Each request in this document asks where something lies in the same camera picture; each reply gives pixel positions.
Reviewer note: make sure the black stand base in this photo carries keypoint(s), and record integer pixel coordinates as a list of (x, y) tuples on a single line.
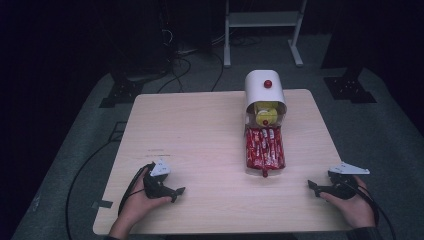
[(121, 93), (348, 88)]

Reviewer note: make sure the person's right hand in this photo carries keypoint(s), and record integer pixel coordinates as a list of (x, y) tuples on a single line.
[(358, 210)]

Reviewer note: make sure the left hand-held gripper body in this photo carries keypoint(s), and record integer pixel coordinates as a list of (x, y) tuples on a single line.
[(156, 186)]

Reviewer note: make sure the white drawer cabinet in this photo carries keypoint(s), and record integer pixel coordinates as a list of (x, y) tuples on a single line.
[(261, 88)]

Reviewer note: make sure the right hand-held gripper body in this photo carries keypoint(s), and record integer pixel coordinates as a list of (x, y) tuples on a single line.
[(343, 186)]

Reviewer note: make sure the yellow round packet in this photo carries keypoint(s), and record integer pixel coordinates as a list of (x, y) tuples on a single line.
[(266, 116)]

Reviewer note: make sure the person's left hand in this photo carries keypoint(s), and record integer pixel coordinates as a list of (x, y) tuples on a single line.
[(140, 208)]

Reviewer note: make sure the clear drawer with yellow items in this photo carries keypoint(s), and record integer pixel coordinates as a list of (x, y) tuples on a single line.
[(283, 115)]

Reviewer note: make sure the pile of red snack packets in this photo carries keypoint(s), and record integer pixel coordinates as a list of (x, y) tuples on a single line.
[(265, 148)]

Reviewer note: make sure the white metal stand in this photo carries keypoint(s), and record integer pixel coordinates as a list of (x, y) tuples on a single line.
[(263, 19)]

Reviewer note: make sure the grey tape strip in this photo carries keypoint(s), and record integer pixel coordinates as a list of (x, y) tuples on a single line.
[(101, 204)]

